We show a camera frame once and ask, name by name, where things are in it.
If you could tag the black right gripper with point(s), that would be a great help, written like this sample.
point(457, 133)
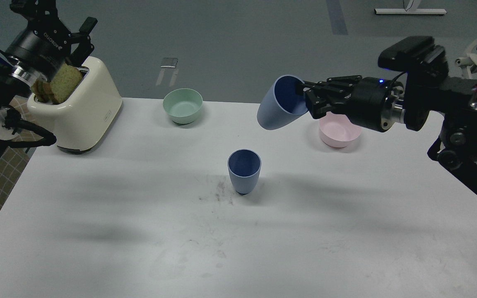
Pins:
point(370, 102)

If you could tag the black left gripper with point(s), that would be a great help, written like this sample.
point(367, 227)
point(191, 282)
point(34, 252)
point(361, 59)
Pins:
point(39, 51)

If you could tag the blue cup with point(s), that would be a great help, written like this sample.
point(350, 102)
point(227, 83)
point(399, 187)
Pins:
point(244, 167)
point(283, 103)

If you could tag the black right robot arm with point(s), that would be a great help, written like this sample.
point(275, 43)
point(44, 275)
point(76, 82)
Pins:
point(456, 145)

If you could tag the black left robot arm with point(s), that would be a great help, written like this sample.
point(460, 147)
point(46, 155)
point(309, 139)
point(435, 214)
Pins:
point(15, 132)

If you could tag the toast slice in toaster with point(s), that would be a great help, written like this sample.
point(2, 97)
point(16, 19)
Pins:
point(64, 83)

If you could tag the pink bowl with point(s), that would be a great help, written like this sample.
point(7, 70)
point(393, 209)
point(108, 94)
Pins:
point(336, 130)

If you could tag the cream white toaster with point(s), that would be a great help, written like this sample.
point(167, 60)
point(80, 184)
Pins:
point(80, 122)

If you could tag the metal floor socket plate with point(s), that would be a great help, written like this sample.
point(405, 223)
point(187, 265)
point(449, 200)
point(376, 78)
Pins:
point(169, 63)

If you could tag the white desk base bar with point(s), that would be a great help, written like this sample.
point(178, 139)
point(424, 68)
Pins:
point(411, 8)

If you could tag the mint green bowl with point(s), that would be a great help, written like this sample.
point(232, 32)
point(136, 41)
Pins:
point(183, 106)

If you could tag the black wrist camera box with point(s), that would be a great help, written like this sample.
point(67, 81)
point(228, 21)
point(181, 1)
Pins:
point(419, 57)

